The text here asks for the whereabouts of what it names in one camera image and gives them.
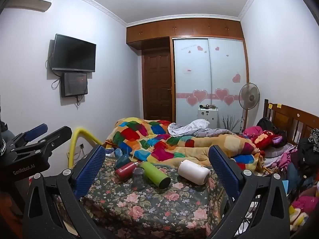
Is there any floral bed sheet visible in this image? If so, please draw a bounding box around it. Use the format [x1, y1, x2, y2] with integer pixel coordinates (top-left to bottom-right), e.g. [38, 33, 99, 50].
[50, 154, 231, 239]

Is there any standing electric fan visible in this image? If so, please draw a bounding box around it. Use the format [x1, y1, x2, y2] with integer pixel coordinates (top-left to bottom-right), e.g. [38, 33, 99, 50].
[238, 82, 261, 133]

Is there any black bag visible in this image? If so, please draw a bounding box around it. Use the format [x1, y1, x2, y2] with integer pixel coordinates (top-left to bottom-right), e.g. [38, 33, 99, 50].
[257, 117, 278, 130]

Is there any green bottle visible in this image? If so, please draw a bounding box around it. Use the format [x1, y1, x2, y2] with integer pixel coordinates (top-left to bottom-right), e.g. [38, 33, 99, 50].
[140, 161, 171, 189]

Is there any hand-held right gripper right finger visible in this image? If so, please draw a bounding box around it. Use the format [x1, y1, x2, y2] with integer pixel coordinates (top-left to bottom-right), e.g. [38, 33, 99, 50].
[208, 145, 297, 239]

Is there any red plush toy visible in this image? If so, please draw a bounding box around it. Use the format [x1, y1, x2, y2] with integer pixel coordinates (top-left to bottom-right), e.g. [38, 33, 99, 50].
[250, 129, 287, 151]

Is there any small white cabinet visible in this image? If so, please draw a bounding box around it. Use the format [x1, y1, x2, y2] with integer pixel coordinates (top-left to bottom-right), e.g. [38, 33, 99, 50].
[197, 108, 219, 128]

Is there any grey striped cloth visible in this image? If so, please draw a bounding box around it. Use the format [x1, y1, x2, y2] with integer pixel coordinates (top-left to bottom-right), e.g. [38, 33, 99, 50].
[167, 119, 240, 138]

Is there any dried grass plant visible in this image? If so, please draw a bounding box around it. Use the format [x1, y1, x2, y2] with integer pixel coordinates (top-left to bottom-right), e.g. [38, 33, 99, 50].
[222, 115, 241, 131]

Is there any white water bottle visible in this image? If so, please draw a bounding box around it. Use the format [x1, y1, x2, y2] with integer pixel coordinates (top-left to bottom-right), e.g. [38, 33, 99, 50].
[178, 159, 210, 186]

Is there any pile of mixed clothes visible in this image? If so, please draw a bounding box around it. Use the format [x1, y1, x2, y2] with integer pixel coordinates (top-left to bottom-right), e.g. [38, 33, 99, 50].
[264, 136, 319, 232]

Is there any colourful patchwork blanket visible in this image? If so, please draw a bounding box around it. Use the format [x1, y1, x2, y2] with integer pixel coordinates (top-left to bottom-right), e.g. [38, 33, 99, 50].
[105, 117, 266, 170]

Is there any yellow padded rail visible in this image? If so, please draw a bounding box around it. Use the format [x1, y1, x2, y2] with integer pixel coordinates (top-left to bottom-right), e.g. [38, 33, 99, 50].
[68, 127, 103, 168]

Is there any teal plastic container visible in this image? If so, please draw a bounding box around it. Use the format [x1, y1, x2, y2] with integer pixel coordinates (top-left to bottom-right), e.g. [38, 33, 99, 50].
[114, 147, 131, 169]

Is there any clear glass cup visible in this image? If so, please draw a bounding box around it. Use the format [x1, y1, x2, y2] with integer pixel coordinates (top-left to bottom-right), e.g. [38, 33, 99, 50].
[131, 167, 146, 190]

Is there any red bottle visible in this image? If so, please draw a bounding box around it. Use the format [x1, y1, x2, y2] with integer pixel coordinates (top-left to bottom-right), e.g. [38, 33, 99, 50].
[115, 161, 140, 180]

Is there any brown wooden door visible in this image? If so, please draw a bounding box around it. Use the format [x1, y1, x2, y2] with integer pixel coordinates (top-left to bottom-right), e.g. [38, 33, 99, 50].
[142, 49, 174, 123]

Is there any black wall television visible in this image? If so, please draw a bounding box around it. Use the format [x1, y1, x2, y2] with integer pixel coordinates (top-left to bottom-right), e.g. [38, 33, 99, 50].
[51, 33, 97, 73]

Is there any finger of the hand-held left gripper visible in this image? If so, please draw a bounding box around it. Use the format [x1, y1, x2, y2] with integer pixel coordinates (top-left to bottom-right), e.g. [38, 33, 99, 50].
[11, 126, 73, 164]
[6, 123, 48, 150]

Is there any pink clothing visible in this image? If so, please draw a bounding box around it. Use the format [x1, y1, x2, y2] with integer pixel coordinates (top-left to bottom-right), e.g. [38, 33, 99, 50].
[243, 126, 264, 139]

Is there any wooden wardrobe with glass doors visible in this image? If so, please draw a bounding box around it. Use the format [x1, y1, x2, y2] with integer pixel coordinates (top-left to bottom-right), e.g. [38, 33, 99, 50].
[126, 17, 250, 130]

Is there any wooden bed headboard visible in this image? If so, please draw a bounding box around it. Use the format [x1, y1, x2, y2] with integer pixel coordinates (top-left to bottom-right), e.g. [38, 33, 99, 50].
[263, 99, 319, 150]

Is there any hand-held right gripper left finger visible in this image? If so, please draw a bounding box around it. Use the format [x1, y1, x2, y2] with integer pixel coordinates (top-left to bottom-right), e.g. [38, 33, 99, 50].
[22, 145, 106, 239]

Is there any white air conditioner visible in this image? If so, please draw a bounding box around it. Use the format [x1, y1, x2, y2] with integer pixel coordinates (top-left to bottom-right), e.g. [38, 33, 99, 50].
[9, 0, 52, 13]

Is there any small black wall monitor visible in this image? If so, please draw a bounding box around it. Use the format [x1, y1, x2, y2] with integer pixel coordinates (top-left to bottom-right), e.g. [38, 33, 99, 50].
[60, 72, 89, 98]

